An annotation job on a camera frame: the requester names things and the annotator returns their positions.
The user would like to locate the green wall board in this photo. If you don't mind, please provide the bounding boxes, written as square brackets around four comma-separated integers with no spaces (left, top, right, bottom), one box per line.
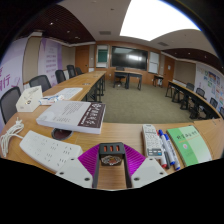
[95,44,110,69]

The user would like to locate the black desk chair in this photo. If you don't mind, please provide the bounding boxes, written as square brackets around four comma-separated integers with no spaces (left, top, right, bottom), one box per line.
[114,65,126,85]

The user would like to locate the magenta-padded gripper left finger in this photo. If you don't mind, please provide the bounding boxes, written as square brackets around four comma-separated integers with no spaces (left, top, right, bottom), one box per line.
[55,143,102,190]

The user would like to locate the black mesh office chair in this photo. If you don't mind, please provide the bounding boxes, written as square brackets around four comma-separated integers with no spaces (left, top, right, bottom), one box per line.
[28,74,52,93]
[0,86,22,125]

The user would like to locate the white power strip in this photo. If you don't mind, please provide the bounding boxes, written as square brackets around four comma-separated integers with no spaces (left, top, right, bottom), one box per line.
[18,129,84,173]

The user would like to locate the dark wooden desk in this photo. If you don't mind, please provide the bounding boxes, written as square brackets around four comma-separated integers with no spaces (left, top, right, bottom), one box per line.
[112,70,144,91]

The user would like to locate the row of black chairs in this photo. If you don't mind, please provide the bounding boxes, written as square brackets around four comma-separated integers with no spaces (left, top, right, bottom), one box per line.
[184,82,224,118]
[54,63,85,85]

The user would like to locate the white remote control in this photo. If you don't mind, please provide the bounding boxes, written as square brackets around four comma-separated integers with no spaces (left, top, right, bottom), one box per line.
[141,123,165,159]

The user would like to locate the red-capped whiteboard marker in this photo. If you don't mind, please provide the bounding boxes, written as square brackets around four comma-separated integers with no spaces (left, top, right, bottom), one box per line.
[156,130,168,170]

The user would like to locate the large black wall screen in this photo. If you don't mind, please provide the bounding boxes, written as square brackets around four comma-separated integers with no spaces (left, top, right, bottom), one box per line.
[110,45,149,71]

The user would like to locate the long wooden conference table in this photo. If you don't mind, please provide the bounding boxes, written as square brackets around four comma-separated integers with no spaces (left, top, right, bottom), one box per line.
[165,80,222,121]

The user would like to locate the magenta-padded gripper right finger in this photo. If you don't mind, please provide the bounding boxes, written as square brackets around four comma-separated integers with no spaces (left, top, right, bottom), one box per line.
[123,143,169,190]

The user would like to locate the thick white and maroon book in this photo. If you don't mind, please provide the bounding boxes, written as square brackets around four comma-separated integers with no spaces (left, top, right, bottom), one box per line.
[35,100,107,135]

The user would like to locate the small dark side table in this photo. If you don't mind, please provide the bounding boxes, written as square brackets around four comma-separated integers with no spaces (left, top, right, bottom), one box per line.
[152,74,165,89]

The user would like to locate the large bright ceiling light panel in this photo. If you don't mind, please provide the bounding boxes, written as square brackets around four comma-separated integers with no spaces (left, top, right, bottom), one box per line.
[119,0,201,42]

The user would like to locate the small white blue packet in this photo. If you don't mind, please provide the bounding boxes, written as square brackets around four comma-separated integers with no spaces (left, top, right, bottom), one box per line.
[38,94,66,106]

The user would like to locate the white tissue box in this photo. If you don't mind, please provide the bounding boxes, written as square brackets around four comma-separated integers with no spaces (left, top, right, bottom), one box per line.
[15,85,44,113]

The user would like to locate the round table cable grommet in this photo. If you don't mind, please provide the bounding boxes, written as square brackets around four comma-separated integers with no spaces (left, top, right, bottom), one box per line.
[50,127,74,141]

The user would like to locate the dark charger with orange ports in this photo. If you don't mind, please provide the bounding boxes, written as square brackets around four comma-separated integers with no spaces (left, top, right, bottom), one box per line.
[98,142,127,168]

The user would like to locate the colourful wall posters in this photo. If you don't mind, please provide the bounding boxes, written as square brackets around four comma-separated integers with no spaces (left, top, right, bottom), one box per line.
[202,67,224,105]

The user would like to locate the green booklet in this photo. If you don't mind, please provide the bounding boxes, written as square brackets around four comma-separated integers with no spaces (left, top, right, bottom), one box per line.
[166,124,214,167]

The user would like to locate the white coiled power cable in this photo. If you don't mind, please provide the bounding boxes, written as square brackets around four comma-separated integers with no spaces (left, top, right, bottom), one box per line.
[0,116,25,158]

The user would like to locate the blue-capped whiteboard marker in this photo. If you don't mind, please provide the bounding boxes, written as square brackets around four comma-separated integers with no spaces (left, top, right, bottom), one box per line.
[157,128,176,167]
[162,133,182,171]

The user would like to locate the white wall whiteboard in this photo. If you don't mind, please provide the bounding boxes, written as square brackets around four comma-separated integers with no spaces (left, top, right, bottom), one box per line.
[147,51,161,75]

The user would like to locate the purple wall banner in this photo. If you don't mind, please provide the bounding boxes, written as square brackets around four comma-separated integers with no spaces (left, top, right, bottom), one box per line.
[36,37,63,78]

